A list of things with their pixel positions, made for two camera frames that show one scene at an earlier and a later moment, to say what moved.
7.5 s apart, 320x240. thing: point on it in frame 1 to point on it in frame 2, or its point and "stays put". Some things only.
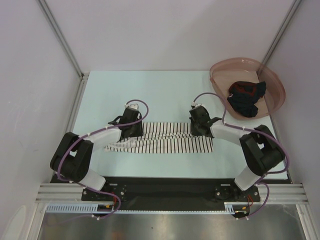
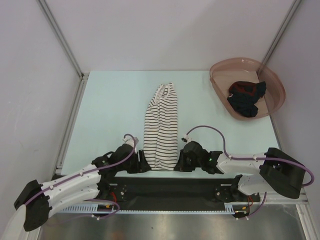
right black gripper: (194, 132) to (181, 166)
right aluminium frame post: (292, 9) stays put
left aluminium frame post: (58, 32) stays put
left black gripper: (139, 132) to (142, 166)
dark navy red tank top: (243, 95) stays put
